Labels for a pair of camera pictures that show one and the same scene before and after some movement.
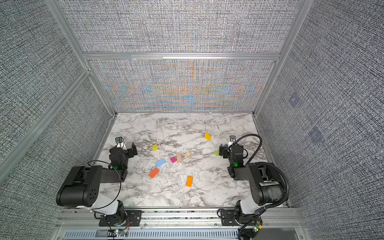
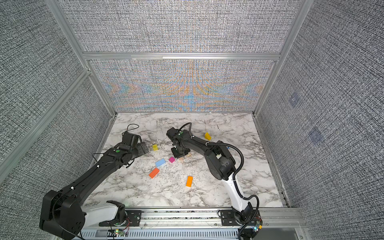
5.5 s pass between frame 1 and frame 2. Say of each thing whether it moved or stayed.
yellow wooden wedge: stayed
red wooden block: stayed
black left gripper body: moved
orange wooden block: stayed
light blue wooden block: stayed
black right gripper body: moved
